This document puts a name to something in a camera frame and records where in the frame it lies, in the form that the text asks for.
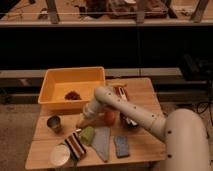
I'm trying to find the grey triangular cloth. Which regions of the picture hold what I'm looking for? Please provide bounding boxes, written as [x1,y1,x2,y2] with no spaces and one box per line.
[92,126,110,162]

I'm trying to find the striped red white cloth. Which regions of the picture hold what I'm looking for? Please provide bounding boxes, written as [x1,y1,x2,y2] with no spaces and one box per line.
[65,133,86,160]

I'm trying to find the wooden table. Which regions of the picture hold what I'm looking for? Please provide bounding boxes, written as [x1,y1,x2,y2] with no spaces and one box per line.
[25,78,165,170]

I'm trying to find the brown item in tray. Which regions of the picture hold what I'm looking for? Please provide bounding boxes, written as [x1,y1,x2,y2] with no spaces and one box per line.
[65,91,81,100]

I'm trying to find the white round lid can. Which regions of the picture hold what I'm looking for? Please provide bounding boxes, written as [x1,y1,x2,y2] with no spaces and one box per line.
[50,144,70,167]

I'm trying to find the blue sponge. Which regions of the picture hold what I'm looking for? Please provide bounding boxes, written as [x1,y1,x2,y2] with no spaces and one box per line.
[114,135,130,158]

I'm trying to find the dark bowl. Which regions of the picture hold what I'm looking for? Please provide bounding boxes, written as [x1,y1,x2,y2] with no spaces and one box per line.
[120,114,138,129]

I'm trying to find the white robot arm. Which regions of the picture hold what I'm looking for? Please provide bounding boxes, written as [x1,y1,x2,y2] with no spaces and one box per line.
[77,86,211,171]

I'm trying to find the small orange fruit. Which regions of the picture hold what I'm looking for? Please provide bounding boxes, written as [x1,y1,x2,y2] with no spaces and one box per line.
[104,111,116,125]

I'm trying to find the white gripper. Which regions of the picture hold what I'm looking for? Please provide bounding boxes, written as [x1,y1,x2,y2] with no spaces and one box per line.
[76,99,103,128]

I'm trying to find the small metal cup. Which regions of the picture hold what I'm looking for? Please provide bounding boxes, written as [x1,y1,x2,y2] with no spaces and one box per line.
[47,115,62,134]

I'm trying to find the yellow plastic tray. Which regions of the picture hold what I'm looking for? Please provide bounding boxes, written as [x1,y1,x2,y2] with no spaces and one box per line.
[38,66,105,110]

